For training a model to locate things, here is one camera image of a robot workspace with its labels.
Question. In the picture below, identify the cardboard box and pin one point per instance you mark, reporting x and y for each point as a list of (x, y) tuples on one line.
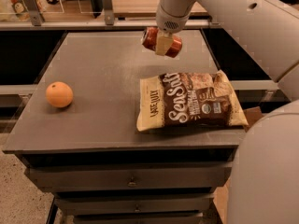
[(222, 194)]

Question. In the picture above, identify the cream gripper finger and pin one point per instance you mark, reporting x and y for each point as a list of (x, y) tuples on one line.
[(163, 42)]

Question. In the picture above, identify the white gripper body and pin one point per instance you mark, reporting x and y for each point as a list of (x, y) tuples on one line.
[(167, 22)]

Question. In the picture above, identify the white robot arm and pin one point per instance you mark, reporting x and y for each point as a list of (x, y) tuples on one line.
[(264, 186)]

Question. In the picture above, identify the metal rail with brackets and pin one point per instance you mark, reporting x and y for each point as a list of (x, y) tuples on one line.
[(74, 16)]

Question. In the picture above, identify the grey drawer cabinet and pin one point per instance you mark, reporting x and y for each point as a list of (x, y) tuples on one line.
[(90, 155)]

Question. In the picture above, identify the orange fruit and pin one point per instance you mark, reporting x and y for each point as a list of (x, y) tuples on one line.
[(59, 94)]

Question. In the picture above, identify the sea salt chips bag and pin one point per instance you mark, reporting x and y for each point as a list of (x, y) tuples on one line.
[(182, 98)]

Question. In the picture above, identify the red coke can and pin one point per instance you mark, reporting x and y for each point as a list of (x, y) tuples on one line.
[(148, 40)]

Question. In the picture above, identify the orange juice carton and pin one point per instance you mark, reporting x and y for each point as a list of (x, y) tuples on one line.
[(13, 10)]

